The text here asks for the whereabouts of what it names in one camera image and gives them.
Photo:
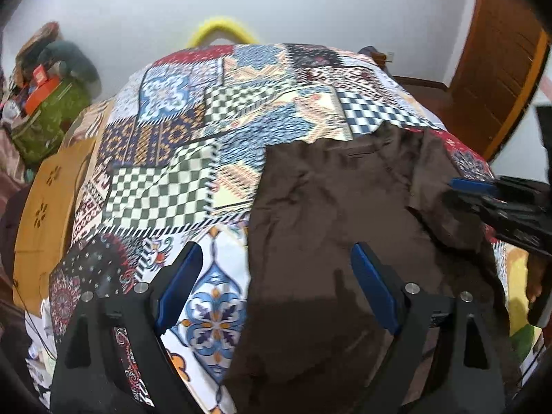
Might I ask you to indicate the dark purple cloth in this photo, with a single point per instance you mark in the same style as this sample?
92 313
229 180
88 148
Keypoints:
11 241

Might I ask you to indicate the wooden door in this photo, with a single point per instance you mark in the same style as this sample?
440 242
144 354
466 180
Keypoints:
496 60

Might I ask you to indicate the grey cloth on chair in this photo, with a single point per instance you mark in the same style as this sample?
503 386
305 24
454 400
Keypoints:
381 61

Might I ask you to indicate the green patterned bag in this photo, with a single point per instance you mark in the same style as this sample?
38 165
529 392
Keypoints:
47 125

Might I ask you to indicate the grey plush pillow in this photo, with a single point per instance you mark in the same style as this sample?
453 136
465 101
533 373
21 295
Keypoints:
73 62

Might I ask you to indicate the orange patterned woven bag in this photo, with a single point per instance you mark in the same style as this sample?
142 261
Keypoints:
32 45

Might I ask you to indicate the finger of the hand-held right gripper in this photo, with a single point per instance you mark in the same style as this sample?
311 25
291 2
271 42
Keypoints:
472 185
474 207

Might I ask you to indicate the yellow foam tube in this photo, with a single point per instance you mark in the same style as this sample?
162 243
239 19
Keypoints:
215 23

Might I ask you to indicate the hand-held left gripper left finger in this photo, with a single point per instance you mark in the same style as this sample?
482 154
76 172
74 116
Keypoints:
181 284

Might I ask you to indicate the brown shorts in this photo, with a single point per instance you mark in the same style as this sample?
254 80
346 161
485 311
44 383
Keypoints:
327 207

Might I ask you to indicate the grey-blue cloth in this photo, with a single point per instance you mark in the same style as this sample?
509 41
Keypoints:
367 51

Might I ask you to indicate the person's right hand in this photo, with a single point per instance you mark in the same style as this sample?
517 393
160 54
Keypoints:
536 284

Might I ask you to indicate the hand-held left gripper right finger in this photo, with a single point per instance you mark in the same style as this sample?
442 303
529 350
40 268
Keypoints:
375 289

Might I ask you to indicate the orange box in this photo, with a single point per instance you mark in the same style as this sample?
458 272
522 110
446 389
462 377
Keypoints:
41 95

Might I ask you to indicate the white wall socket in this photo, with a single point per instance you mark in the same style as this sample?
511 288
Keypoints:
390 57

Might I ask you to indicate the white cartoon print bedsheet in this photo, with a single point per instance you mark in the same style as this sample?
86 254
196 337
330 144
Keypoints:
517 267

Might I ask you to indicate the patchwork print blanket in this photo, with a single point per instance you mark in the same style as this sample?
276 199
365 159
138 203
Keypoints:
172 181

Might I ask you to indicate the small red box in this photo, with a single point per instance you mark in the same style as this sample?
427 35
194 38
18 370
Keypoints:
40 75

